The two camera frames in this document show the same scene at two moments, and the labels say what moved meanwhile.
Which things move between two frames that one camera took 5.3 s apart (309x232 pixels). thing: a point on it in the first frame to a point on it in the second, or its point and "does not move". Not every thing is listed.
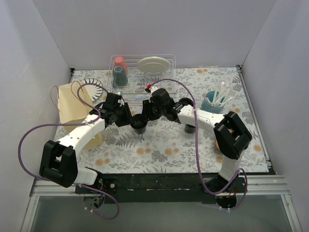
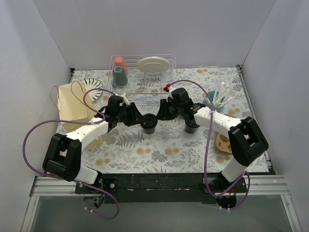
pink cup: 119,61 does not move
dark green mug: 119,77 does not move
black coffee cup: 189,129 does not move
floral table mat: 168,146 does not move
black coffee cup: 140,131 to 149,131
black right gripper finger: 147,109 to 163,113
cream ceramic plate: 153,64 does not move
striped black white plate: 94,91 does not move
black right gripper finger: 153,115 to 165,114
